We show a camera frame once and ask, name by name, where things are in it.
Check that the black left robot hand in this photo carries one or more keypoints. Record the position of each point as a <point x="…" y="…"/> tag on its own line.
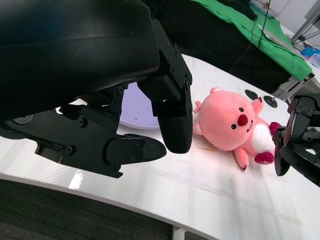
<point x="75" y="50"/>

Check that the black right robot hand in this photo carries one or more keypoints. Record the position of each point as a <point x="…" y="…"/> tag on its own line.
<point x="297" y="125"/>

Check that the pink plush beaver doll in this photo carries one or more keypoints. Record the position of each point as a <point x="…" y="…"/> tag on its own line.
<point x="225" y="120"/>

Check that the lavender round plate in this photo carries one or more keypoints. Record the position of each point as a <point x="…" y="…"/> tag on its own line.
<point x="136" y="110"/>

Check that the black grommet with stem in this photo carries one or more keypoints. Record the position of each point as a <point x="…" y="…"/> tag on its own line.
<point x="271" y="102"/>

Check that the flat black table grommet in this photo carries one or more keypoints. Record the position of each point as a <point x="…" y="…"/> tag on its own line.
<point x="252" y="94"/>

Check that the blue printed package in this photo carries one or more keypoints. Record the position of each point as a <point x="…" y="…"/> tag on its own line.
<point x="311" y="55"/>

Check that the green cloth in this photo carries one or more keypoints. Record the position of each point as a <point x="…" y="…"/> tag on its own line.
<point x="275" y="50"/>

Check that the white paper sheet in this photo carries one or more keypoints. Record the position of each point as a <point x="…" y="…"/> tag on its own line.
<point x="277" y="36"/>

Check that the grey metal stand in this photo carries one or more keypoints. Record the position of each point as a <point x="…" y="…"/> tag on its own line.
<point x="303" y="27"/>

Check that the black backdrop cloth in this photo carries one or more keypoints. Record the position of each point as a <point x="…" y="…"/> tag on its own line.
<point x="212" y="37"/>

